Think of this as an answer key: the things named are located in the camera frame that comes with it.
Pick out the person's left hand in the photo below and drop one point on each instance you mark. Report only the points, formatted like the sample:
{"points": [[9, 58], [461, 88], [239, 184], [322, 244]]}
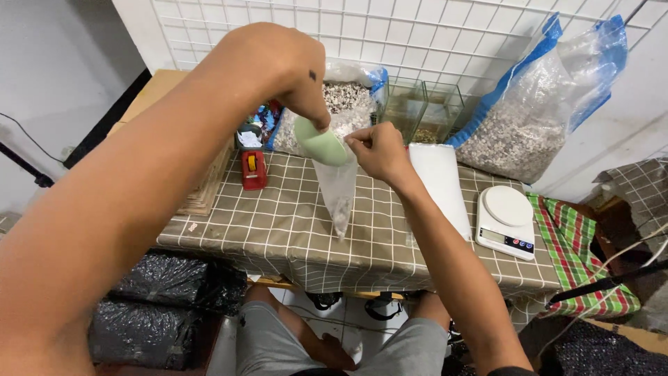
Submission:
{"points": [[276, 57]]}

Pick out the person's right hand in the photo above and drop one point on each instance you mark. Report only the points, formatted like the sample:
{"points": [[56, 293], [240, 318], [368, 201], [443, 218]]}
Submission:
{"points": [[383, 151]]}

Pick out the person's left fingers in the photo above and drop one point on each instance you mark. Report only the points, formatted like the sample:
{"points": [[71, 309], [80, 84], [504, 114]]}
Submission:
{"points": [[313, 107]]}

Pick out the person's right fingers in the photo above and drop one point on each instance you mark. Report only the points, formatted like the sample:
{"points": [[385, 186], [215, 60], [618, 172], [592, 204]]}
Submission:
{"points": [[360, 140]]}

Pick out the green plastic scoop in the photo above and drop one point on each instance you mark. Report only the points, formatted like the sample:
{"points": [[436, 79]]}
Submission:
{"points": [[319, 145]]}

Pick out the small clear plastic bag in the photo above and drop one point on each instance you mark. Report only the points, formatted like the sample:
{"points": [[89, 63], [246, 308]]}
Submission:
{"points": [[338, 193]]}

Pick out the open clear gravel bag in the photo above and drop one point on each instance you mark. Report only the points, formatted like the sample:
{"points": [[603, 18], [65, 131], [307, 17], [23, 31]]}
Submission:
{"points": [[347, 107]]}

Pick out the colourful snack packet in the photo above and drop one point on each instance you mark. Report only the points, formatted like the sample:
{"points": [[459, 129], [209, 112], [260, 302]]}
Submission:
{"points": [[270, 117]]}

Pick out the small glass tank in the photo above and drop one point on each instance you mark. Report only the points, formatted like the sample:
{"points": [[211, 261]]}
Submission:
{"points": [[404, 107], [438, 117]]}

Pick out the red tape dispenser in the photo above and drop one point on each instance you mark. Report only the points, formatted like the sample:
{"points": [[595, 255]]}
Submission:
{"points": [[253, 167]]}

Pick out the stack of white plastic bags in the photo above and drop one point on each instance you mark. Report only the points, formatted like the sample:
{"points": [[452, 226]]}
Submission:
{"points": [[441, 183]]}

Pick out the grey checked tablecloth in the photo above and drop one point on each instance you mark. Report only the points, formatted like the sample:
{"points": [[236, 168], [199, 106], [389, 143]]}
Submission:
{"points": [[282, 230]]}

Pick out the white digital kitchen scale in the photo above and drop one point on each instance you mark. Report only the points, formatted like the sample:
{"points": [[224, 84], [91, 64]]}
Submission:
{"points": [[505, 222]]}

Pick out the large blue-edged gravel bag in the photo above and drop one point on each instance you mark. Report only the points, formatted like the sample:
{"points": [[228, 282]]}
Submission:
{"points": [[527, 115]]}

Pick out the black sandal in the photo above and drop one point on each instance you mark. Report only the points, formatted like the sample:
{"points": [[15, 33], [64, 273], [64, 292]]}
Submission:
{"points": [[383, 308]]}

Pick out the person's right leg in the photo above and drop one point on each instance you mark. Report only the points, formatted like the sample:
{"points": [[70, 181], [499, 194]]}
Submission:
{"points": [[430, 308]]}

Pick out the person's leg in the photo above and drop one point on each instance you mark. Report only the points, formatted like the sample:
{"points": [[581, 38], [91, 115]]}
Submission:
{"points": [[302, 329], [430, 308]]}

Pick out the person's left leg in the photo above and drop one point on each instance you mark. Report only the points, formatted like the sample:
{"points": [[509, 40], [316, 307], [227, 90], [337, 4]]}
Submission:
{"points": [[302, 329]]}

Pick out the grey shorts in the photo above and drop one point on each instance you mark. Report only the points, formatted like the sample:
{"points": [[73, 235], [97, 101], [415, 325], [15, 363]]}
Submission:
{"points": [[266, 339]]}

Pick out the black plastic wrapped bundle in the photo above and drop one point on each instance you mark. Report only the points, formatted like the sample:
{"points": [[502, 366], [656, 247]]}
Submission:
{"points": [[172, 282], [141, 334]]}

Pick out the red green plaid cloth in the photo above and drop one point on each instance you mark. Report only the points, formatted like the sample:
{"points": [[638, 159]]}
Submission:
{"points": [[571, 245]]}

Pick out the grey checked cloth cover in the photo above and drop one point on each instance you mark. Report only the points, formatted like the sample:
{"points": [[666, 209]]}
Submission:
{"points": [[639, 190]]}

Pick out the black tripod leg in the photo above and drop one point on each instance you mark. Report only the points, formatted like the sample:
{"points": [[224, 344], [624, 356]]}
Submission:
{"points": [[605, 283]]}

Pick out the dark glittery sack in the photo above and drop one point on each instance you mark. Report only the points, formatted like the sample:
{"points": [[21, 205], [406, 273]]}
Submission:
{"points": [[600, 350]]}

